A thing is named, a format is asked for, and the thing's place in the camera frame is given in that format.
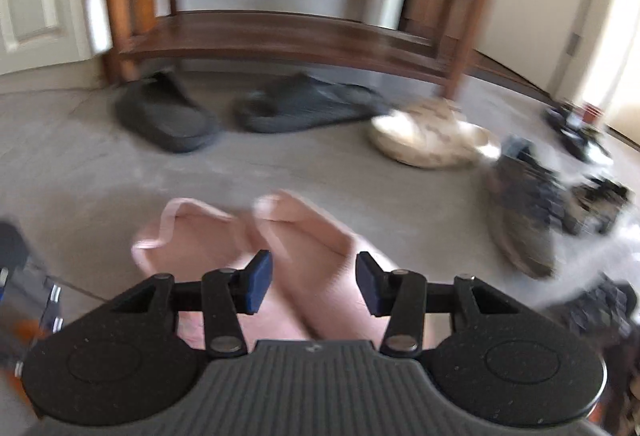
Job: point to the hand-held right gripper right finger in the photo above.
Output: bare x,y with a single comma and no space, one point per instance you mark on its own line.
367,288

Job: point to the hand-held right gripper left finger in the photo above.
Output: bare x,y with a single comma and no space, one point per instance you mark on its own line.
260,283

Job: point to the grey sneaker with blue laces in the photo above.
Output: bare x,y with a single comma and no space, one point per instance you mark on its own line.
525,226

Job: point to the wooden shoe rack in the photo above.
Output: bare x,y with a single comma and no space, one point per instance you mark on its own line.
280,36

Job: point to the beige patterned slipper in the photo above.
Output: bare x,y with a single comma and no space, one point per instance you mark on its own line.
425,139

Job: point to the dark grey slipper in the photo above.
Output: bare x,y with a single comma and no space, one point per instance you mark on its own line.
167,119
300,106

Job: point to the dark shoe at right edge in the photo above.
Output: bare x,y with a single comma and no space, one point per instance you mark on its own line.
600,311

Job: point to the khaki black chunky sneaker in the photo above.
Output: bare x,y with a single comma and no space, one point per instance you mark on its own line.
600,203

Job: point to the wall socket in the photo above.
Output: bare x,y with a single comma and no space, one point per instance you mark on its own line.
575,42

